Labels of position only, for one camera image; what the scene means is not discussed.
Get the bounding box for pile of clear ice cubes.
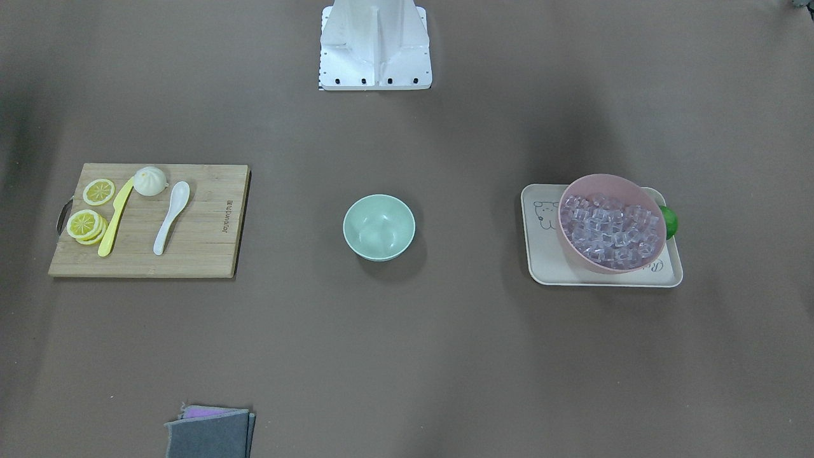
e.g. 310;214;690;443
559;193;666;270

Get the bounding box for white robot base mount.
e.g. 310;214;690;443
318;1;433;91

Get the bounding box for mint green bowl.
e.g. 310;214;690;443
342;194;417;263

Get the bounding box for cream rectangular tray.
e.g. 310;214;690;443
520;184;684;289

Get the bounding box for single lemon slice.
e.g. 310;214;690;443
82;179;116;207

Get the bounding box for stacked lemon slices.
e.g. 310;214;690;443
65;209;108;246

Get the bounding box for yellow plastic knife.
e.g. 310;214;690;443
98;177;135;258

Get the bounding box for bamboo cutting board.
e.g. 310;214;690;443
48;164;251;279

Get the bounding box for pink bowl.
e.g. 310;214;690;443
557;174;668;274

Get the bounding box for grey folded cloth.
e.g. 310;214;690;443
165;409;256;457

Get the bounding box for purple cloth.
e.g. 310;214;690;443
178;405;244;420

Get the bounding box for white ceramic spoon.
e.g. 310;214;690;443
152;181;191;256

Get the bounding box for green lime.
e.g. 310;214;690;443
659;205;679;240

